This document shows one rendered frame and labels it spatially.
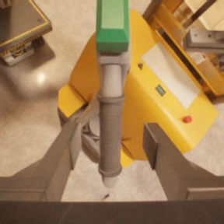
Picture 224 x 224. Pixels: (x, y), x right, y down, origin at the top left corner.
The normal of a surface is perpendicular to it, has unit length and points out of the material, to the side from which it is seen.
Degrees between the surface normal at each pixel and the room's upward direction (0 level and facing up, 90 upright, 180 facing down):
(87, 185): 0
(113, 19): 16
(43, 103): 0
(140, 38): 0
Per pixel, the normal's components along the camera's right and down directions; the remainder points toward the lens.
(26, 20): 0.30, -0.20
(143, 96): -0.28, 0.30
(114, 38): 0.02, 0.55
